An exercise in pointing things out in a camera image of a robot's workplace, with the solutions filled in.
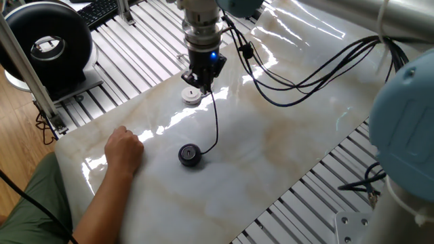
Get marble pattern table mat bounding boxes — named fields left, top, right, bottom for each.
left=54, top=0, right=427, bottom=244

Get aluminium frame post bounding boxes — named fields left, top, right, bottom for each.
left=116, top=0, right=136, bottom=26
left=0, top=13, right=69, bottom=136

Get person hand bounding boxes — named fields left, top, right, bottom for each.
left=104, top=125, right=145, bottom=177

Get black round USB hub with cable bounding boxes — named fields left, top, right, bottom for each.
left=178, top=88, right=220, bottom=167

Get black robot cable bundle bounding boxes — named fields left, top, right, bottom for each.
left=222, top=15, right=410, bottom=108

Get dark thin wires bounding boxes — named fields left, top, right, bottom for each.
left=35, top=110, right=58, bottom=146

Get black ring-shaped fan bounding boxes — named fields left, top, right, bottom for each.
left=0, top=1, right=104, bottom=102

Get green trousers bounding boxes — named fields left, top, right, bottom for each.
left=0, top=152, right=74, bottom=244

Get white round docking station with cable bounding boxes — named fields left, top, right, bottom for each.
left=176, top=53, right=204, bottom=106

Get black keyboard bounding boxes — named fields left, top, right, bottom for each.
left=77, top=0, right=119, bottom=30

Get thick black cable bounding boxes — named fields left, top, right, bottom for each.
left=0, top=169, right=78, bottom=244

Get person forearm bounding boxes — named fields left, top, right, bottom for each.
left=69, top=167, right=136, bottom=244

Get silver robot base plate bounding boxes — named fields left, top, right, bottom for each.
left=334, top=211, right=372, bottom=244

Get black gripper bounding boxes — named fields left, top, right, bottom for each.
left=180, top=47, right=227, bottom=95

